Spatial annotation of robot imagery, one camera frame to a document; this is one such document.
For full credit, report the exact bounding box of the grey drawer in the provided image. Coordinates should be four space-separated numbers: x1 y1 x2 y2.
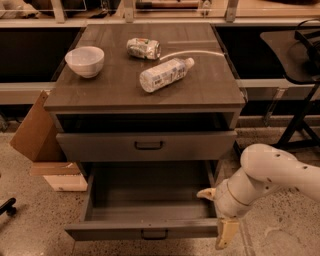
57 131 237 162
65 161 217 241

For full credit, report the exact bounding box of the crushed aluminium can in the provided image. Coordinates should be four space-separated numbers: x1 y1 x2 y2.
126 38 161 60

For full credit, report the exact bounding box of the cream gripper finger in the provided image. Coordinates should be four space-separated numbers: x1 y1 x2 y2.
215 218 239 250
197 188 216 201

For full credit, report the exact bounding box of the black chair caster leg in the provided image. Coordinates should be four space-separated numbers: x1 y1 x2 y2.
0 198 16 216

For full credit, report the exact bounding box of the white box on floor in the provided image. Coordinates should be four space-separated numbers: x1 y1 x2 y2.
43 174 88 192

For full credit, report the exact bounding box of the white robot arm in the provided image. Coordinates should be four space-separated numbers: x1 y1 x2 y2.
197 144 320 250

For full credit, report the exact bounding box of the clear plastic water bottle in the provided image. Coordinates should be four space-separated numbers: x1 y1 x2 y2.
139 58 195 93

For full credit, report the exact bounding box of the white ceramic bowl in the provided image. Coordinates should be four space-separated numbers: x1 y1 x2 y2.
65 46 105 78

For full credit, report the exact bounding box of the black folding chair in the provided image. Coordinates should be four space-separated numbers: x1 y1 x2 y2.
233 18 320 158

